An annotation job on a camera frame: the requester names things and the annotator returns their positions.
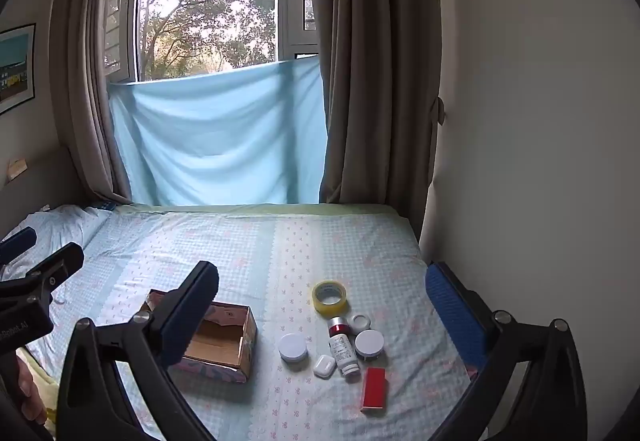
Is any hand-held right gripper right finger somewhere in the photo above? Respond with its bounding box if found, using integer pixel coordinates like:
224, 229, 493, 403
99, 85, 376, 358
425, 262, 588, 441

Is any light blue hanging cloth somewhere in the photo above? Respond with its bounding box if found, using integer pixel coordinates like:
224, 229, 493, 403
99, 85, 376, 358
107, 56, 328, 207

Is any person's left hand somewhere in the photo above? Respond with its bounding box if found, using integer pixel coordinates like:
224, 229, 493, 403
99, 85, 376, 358
15, 355, 49, 423

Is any cardboard box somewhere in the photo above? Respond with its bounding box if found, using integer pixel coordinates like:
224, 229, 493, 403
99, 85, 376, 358
141, 290, 258, 383

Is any white-lidded round jar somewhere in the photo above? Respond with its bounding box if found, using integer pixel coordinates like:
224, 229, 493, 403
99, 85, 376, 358
279, 333, 310, 362
354, 330, 385, 362

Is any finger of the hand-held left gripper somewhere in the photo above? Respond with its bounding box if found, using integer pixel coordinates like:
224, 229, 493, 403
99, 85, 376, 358
0, 226, 39, 265
0, 242, 85, 308

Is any framed wall picture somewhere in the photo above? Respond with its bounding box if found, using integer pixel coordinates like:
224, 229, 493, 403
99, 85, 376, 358
0, 23, 37, 116

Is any red rectangular box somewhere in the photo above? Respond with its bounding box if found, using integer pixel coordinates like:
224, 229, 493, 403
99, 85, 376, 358
361, 367, 389, 411

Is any checked blue pillow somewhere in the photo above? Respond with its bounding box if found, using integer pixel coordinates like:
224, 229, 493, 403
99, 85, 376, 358
0, 205, 112, 284

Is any checked floral bedsheet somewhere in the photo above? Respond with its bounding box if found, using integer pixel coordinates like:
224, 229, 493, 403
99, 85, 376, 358
22, 204, 481, 441

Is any white labelled bottle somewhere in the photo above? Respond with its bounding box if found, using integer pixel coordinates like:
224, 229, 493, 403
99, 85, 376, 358
330, 334, 360, 378

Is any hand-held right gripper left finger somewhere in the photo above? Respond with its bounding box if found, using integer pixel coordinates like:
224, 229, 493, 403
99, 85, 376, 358
57, 261, 219, 441

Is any brown curtain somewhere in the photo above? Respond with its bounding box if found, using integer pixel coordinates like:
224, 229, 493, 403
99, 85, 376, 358
306, 0, 448, 234
49, 0, 146, 204

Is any yellow tape roll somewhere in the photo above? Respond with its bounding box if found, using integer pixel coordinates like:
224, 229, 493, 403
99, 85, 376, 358
312, 280, 350, 317

